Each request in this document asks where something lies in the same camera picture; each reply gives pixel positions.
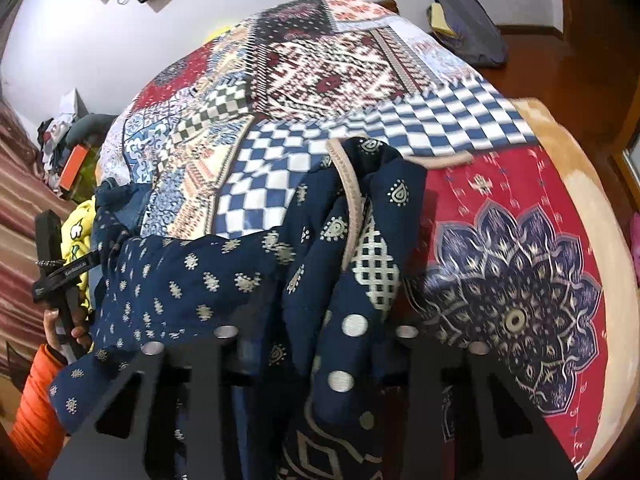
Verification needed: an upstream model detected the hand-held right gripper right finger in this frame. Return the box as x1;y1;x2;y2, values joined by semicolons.
395;325;578;480

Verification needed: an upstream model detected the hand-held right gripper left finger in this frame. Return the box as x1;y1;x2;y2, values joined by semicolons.
47;325;241;480

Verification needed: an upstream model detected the navy patterned hooded garment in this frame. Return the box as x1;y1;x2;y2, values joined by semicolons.
47;135;476;480

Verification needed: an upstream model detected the person's left hand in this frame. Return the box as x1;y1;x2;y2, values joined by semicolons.
42;308;96;366

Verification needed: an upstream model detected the yellow printed garment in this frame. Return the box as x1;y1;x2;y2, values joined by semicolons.
60;197;98;311

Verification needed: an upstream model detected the blue denim garment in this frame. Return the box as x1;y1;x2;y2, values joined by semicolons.
94;177;151;241

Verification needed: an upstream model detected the striped brown curtain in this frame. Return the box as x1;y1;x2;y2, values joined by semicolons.
0;100;76;376

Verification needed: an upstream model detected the orange box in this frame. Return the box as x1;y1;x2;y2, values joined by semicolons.
57;144;91;193

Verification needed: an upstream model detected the pile of clutter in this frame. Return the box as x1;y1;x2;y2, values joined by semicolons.
37;89;91;171

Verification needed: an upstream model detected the grey cushion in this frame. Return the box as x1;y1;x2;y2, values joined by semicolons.
67;112;121;148

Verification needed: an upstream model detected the beige fleece blanket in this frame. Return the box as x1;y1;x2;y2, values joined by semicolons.
510;99;632;480

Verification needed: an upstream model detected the pink object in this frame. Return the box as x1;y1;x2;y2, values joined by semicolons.
627;210;640;266

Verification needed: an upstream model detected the patchwork bedsheet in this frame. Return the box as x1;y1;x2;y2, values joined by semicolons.
97;0;608;461

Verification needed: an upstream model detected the grey backpack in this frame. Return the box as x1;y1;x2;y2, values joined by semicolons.
432;0;509;68

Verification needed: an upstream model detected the yellow folded cloth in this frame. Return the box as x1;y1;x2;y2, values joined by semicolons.
429;2;458;39

